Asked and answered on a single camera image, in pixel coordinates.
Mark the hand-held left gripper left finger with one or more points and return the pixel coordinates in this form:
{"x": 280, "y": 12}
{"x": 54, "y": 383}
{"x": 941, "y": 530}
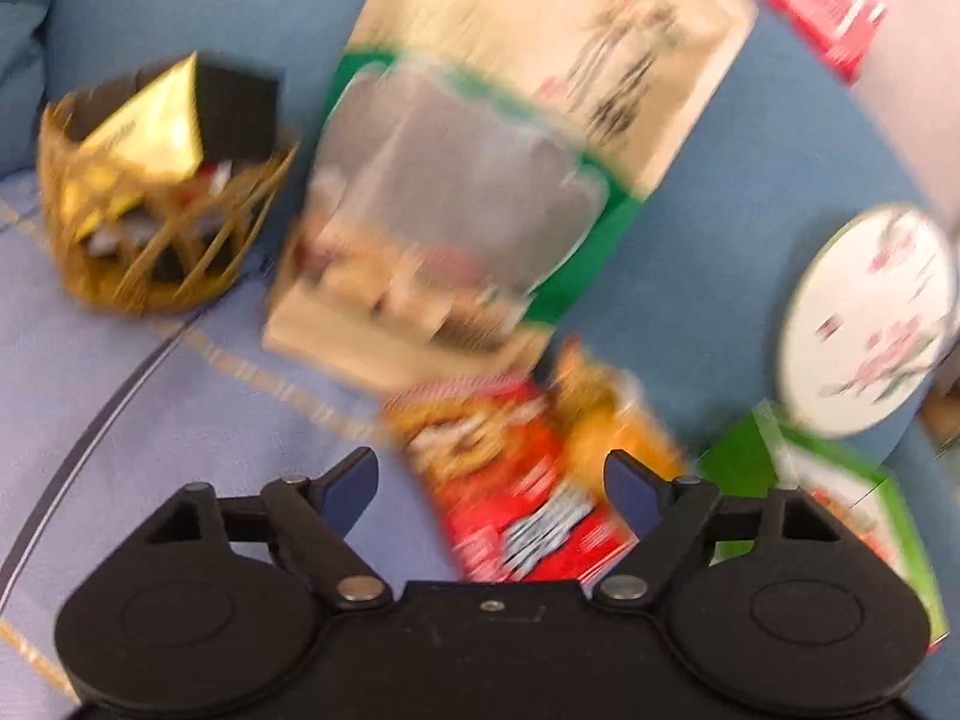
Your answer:
{"x": 352, "y": 491}

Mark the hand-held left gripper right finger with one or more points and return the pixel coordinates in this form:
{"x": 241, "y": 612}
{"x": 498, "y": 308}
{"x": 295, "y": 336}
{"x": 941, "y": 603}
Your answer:
{"x": 630, "y": 491}

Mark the green cardboard box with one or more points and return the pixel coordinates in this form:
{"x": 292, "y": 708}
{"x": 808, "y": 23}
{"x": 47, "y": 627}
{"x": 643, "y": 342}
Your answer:
{"x": 739, "y": 450}

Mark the red gingham snack packet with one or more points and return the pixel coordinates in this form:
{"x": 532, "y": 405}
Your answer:
{"x": 487, "y": 480}

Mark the yellow orange snack packet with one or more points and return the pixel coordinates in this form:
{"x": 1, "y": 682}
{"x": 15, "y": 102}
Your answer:
{"x": 630, "y": 412}

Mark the lavender seat mat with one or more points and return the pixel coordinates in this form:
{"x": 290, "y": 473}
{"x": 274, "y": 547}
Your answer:
{"x": 112, "y": 360}

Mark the gold wicker basket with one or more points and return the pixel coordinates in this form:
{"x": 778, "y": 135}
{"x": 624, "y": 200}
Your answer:
{"x": 150, "y": 285}

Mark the round floral fan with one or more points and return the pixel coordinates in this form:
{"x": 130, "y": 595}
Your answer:
{"x": 847, "y": 292}

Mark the large beige green bag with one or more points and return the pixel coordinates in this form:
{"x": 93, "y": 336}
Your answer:
{"x": 465, "y": 165}

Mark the black gold box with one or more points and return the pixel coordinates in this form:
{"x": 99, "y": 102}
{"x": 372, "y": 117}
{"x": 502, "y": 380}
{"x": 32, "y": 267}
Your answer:
{"x": 232, "y": 105}

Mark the blue sofa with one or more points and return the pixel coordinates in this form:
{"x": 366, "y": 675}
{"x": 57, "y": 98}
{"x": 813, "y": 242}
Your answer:
{"x": 225, "y": 0}

